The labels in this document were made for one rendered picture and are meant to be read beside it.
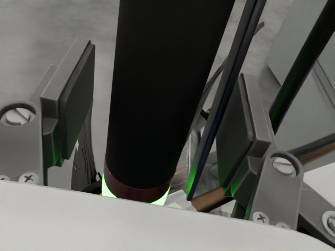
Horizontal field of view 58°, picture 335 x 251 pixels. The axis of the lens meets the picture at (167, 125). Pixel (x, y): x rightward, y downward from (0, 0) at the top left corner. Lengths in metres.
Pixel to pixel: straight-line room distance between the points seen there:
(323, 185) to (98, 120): 1.89
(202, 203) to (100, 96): 2.29
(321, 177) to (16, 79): 2.39
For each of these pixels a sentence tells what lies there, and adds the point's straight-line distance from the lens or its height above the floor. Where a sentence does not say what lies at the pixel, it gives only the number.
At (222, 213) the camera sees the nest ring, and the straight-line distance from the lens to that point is 0.58.
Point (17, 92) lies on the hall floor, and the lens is 2.54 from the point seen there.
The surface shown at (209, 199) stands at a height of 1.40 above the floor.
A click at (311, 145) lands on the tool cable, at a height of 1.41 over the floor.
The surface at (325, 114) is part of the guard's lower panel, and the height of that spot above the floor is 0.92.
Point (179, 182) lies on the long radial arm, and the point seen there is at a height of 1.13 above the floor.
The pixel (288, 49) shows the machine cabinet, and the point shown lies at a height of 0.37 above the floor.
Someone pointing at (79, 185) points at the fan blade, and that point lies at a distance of 0.70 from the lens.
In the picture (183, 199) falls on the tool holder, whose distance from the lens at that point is 0.23.
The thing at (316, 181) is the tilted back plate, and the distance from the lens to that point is 0.59.
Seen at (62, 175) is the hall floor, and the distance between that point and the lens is 1.96.
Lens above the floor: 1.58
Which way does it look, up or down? 43 degrees down
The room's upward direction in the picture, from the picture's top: 16 degrees clockwise
